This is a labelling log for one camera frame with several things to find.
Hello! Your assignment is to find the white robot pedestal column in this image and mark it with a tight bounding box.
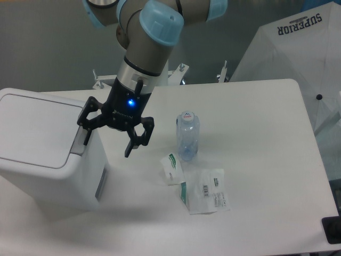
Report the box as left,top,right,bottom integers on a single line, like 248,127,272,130
156,61,169,86

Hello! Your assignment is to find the small white green packet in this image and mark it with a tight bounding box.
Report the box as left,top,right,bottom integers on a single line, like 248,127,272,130
160,153,185,186

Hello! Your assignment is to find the white push-lid trash can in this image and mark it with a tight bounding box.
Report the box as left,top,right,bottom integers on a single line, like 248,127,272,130
1,88,108,211

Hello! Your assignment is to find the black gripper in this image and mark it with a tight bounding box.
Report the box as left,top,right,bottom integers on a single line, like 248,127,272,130
77,77,155,158

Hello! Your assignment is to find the clear plastic water bottle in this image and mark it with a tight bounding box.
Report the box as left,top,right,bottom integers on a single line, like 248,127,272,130
176,110,200,161

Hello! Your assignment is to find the large white plastic package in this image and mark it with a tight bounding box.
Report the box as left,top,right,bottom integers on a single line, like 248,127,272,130
179,169,230,215

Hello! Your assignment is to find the white metal base frame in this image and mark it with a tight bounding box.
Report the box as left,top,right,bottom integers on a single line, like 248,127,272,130
92,61,230,90

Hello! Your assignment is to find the black device at table edge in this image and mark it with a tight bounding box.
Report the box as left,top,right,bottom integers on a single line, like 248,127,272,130
321,216,340,244

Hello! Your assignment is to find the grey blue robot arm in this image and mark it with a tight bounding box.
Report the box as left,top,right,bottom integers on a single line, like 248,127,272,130
77,0,228,156

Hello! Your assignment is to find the white cloth cover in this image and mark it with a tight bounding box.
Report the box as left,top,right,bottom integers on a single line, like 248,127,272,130
231,2,340,167

